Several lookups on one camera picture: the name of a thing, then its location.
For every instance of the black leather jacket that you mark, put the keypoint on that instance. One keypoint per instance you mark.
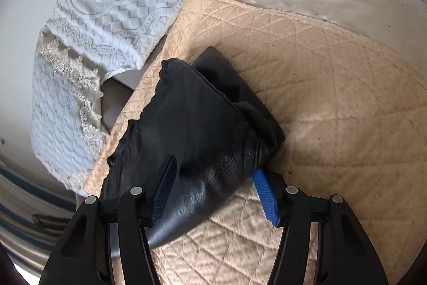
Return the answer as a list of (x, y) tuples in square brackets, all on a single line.
[(208, 118)]

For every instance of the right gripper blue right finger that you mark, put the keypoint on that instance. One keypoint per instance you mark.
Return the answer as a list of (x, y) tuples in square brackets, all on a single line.
[(271, 190)]

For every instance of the grey upholstered headboard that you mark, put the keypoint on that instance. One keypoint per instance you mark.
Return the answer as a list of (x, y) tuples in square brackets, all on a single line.
[(116, 92)]

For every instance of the blue quilted lace pillow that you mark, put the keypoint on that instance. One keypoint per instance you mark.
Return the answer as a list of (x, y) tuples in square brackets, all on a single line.
[(67, 134)]

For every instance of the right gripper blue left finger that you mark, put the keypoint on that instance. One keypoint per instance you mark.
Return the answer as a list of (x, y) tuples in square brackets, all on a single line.
[(158, 187)]

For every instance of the beige quilted bedspread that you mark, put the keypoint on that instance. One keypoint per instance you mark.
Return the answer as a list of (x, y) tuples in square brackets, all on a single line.
[(353, 112)]

